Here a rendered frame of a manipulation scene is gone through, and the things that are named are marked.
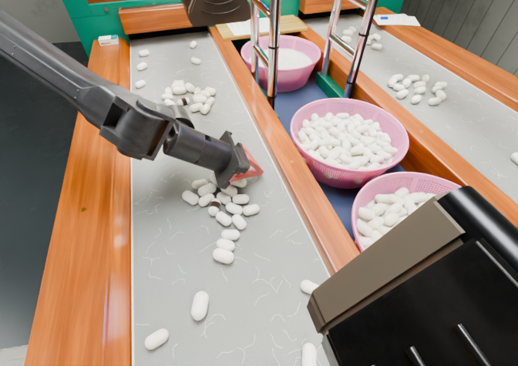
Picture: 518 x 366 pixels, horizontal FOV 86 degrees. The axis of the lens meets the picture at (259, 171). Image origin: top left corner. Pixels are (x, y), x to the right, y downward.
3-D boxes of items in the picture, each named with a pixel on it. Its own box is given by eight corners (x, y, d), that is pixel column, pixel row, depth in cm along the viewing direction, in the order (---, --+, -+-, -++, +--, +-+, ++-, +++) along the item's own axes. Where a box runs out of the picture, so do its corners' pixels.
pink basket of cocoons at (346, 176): (347, 220, 59) (359, 193, 52) (266, 152, 73) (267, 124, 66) (415, 164, 70) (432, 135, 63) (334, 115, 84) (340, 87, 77)
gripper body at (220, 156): (233, 132, 55) (201, 117, 50) (247, 167, 48) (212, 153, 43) (216, 155, 57) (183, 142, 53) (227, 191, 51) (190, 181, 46)
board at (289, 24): (223, 41, 99) (223, 38, 98) (214, 26, 109) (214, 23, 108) (307, 31, 106) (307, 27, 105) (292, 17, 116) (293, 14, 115)
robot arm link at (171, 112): (115, 153, 41) (139, 104, 38) (114, 120, 49) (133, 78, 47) (188, 175, 48) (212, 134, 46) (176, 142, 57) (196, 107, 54)
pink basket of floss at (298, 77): (297, 105, 87) (301, 78, 80) (227, 84, 96) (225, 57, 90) (327, 70, 103) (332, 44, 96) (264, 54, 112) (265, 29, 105)
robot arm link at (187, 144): (159, 159, 43) (176, 129, 42) (153, 138, 48) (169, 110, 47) (197, 171, 48) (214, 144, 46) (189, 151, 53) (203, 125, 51)
